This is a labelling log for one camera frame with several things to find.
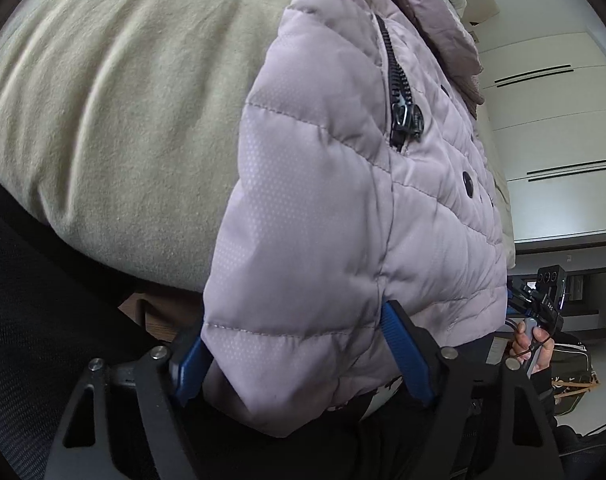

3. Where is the person's right hand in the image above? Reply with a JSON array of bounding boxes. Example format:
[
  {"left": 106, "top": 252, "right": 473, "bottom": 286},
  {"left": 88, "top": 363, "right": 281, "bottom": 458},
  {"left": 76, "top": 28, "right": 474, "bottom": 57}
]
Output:
[{"left": 512, "top": 317, "right": 554, "bottom": 376}]

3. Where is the dark bag with tan straps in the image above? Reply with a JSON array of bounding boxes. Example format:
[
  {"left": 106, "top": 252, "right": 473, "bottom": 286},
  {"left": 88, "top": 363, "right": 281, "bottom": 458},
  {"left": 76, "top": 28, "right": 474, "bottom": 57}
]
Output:
[{"left": 552, "top": 344, "right": 602, "bottom": 417}]

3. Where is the mauve quilted hooded jacket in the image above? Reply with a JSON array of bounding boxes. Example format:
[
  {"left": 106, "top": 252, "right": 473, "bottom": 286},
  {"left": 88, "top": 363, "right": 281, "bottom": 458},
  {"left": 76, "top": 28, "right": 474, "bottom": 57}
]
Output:
[{"left": 200, "top": 0, "right": 516, "bottom": 438}]

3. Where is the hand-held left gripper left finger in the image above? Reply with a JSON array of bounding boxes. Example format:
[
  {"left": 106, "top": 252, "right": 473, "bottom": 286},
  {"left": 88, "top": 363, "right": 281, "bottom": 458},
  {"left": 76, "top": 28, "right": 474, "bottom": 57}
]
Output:
[{"left": 43, "top": 332, "right": 215, "bottom": 480}]

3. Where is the black mesh chair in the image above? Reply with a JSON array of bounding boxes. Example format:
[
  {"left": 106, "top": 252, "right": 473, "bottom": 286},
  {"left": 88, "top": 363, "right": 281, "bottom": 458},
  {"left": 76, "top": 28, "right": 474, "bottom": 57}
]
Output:
[{"left": 0, "top": 167, "right": 166, "bottom": 480}]

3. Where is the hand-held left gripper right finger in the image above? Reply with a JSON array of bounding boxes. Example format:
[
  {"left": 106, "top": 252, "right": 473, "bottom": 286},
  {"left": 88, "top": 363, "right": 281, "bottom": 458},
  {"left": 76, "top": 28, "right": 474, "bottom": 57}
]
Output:
[{"left": 380, "top": 300, "right": 566, "bottom": 480}]

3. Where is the person's dark clothing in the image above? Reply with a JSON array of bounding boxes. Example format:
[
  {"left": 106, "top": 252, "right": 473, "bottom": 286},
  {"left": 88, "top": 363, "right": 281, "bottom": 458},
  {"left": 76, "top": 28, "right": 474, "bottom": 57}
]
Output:
[{"left": 203, "top": 377, "right": 436, "bottom": 480}]

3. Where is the white wardrobe with black handles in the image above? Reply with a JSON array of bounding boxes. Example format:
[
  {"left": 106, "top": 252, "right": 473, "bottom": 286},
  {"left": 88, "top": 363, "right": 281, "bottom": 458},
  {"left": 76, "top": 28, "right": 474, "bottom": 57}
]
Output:
[{"left": 475, "top": 10, "right": 606, "bottom": 242}]

